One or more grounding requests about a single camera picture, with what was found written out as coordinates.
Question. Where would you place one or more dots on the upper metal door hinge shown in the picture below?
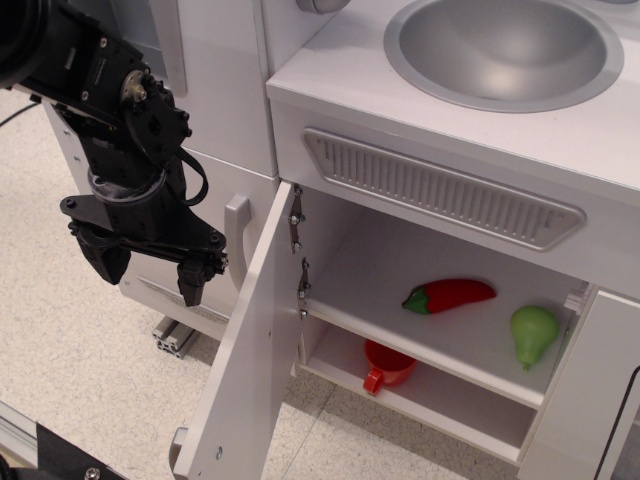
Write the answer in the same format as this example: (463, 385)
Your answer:
(296, 218)

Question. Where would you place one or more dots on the lower metal door hinge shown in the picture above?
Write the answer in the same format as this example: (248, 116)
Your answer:
(304, 287)

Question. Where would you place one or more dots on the grey fridge door handle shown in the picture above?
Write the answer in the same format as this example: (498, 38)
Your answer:
(237, 216)

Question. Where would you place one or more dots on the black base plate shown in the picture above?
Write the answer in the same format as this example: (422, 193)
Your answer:
(55, 457)

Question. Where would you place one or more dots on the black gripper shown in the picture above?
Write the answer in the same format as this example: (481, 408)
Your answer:
(153, 218)

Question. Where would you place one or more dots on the aluminium extrusion foot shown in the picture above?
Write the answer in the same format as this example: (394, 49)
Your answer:
(174, 338)

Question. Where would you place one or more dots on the grey cabinet door handle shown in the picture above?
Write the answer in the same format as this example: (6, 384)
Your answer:
(176, 445)

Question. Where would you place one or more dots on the white toy kitchen cabinet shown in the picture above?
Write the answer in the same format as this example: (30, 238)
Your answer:
(260, 72)

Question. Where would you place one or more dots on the silver fridge nameplate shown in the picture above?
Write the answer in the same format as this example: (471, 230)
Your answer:
(176, 298)

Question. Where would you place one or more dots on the grey vent panel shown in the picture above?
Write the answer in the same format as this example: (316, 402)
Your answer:
(527, 219)

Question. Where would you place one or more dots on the red toy chili pepper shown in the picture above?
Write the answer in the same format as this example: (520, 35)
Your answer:
(443, 295)

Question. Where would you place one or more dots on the metal door hinge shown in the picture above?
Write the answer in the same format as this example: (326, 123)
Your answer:
(296, 218)
(304, 287)

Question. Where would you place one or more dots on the grey faucet base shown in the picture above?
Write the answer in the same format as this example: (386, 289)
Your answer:
(321, 7)

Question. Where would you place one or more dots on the silver sink bowl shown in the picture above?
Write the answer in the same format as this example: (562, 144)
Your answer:
(504, 56)

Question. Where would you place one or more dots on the green toy pear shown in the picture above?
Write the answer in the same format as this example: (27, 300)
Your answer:
(533, 329)

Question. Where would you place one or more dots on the red toy cup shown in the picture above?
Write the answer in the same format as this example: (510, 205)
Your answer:
(387, 367)

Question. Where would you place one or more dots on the white cabinet door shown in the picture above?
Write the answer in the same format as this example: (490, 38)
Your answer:
(590, 412)
(232, 427)

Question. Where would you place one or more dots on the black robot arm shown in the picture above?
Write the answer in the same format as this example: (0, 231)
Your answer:
(131, 132)

